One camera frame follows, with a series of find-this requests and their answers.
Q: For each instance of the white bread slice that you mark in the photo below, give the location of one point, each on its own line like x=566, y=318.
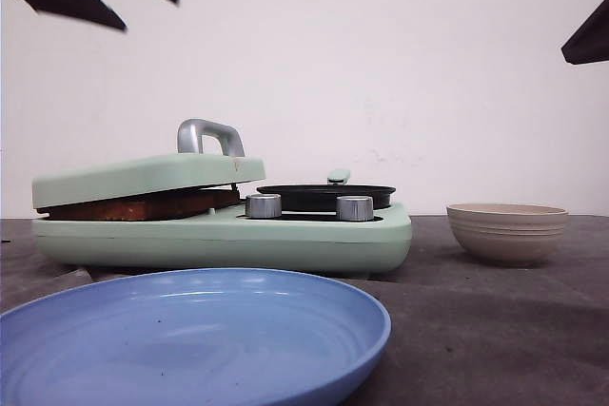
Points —
x=159, y=206

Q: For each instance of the left silver control knob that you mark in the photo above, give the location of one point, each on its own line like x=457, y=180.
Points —
x=263, y=206

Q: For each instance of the silver control knob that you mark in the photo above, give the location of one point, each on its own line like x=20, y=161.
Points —
x=263, y=206
x=352, y=208

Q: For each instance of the black round frying pan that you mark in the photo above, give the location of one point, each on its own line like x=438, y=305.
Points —
x=322, y=197

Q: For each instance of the blue round plate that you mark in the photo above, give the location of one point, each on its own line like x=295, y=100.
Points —
x=222, y=336

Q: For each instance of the right silver control knob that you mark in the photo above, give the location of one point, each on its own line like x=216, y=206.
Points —
x=352, y=208

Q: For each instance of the beige ribbed ceramic bowl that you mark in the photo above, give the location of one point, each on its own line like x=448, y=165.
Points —
x=507, y=233

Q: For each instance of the mint green sandwich maker lid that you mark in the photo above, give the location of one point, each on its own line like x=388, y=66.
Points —
x=208, y=154

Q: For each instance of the grey table cloth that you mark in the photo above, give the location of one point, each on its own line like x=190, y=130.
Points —
x=463, y=332

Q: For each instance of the mint green breakfast maker base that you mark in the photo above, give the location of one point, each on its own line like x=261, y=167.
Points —
x=317, y=242

